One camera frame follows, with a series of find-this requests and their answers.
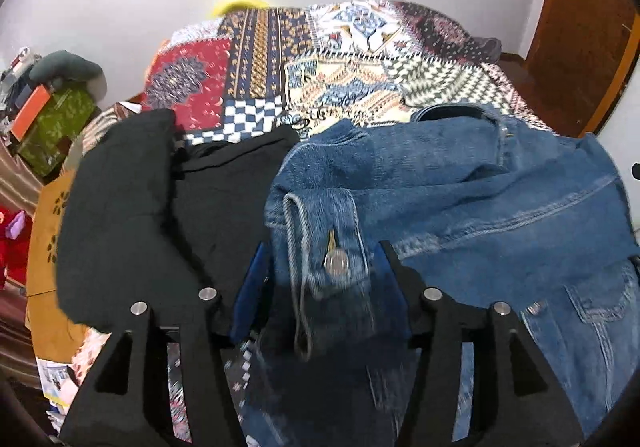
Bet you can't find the green patterned cabinet cover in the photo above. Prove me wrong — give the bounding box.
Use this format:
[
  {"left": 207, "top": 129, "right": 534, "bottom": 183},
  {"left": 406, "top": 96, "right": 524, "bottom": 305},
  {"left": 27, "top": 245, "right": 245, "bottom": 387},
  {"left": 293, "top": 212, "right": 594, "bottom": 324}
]
[{"left": 16, "top": 87, "right": 99, "bottom": 179}]

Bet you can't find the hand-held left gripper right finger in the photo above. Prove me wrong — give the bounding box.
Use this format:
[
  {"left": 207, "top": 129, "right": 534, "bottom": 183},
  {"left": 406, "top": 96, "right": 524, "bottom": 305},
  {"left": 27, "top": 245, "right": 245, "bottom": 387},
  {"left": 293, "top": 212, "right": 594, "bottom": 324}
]
[{"left": 376, "top": 239, "right": 586, "bottom": 447}]

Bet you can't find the wooden lap desk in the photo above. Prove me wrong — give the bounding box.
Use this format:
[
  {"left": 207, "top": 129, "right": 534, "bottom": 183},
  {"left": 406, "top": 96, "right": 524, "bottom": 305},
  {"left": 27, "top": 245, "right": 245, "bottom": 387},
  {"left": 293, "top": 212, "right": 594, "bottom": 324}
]
[{"left": 25, "top": 167, "right": 110, "bottom": 364}]

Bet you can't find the brown wooden door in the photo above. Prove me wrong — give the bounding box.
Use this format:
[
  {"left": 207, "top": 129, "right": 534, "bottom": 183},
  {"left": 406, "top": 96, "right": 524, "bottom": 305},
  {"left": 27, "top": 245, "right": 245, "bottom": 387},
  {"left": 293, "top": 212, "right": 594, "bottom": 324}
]
[{"left": 520, "top": 0, "right": 640, "bottom": 139}]

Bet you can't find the black garment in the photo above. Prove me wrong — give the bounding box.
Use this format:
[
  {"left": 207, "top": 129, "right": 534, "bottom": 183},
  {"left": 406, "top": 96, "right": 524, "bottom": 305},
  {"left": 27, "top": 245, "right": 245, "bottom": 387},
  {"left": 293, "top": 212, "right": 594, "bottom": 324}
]
[{"left": 54, "top": 108, "right": 302, "bottom": 334}]

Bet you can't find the orange box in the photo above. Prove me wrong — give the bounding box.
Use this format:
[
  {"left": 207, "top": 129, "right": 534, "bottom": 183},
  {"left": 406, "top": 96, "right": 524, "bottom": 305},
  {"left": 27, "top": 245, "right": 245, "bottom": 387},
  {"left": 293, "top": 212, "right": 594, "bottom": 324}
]
[{"left": 11, "top": 84, "right": 54, "bottom": 141}]

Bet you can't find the patchwork patterned blanket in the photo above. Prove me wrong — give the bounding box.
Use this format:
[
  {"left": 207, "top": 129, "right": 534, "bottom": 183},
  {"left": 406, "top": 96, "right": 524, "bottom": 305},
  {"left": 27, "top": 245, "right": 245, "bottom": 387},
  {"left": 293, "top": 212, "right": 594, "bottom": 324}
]
[{"left": 139, "top": 0, "right": 556, "bottom": 145}]

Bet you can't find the dark grey bag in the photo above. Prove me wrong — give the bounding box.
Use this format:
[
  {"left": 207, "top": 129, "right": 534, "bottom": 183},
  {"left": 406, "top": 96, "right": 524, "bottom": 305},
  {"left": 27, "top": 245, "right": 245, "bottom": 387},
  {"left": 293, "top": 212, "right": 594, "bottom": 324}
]
[{"left": 469, "top": 37, "right": 503, "bottom": 64}]

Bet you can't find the stack of magazines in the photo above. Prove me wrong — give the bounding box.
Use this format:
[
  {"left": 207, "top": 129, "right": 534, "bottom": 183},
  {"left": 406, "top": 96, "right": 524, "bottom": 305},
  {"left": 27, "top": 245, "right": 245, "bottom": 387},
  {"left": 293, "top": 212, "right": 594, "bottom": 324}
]
[{"left": 36, "top": 361, "right": 83, "bottom": 420}]

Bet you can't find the red plush toy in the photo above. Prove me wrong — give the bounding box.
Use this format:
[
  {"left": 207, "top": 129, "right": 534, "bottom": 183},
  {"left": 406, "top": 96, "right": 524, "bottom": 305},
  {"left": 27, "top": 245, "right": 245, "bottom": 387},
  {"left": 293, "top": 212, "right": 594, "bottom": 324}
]
[{"left": 0, "top": 206, "right": 34, "bottom": 289}]

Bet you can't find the blue denim jacket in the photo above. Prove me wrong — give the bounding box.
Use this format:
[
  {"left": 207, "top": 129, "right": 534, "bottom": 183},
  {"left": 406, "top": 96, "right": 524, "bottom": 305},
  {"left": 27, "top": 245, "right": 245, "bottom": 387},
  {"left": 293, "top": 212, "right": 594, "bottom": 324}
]
[{"left": 239, "top": 102, "right": 640, "bottom": 447}]

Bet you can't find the striped brown pillow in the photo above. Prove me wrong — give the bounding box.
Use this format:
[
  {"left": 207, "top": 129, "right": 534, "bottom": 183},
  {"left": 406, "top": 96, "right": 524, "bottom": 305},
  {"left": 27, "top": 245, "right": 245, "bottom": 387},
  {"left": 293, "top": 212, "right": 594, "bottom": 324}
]
[{"left": 75, "top": 101, "right": 146, "bottom": 158}]

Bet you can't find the grey cushion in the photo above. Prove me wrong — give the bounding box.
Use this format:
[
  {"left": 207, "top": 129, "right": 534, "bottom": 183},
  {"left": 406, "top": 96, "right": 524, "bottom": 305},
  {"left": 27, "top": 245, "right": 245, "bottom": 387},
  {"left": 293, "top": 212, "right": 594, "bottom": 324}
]
[{"left": 29, "top": 50, "right": 109, "bottom": 99}]

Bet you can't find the pile of assorted clothes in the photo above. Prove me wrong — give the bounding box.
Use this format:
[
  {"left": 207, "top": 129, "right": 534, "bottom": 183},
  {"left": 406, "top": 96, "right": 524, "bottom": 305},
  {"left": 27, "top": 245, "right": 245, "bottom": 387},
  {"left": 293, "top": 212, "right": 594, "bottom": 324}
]
[{"left": 0, "top": 46, "right": 43, "bottom": 103}]

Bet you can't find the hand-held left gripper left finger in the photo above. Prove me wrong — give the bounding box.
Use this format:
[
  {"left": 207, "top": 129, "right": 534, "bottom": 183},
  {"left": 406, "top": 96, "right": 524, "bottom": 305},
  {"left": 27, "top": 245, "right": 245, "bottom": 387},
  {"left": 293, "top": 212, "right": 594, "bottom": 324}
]
[{"left": 59, "top": 242, "right": 274, "bottom": 447}]

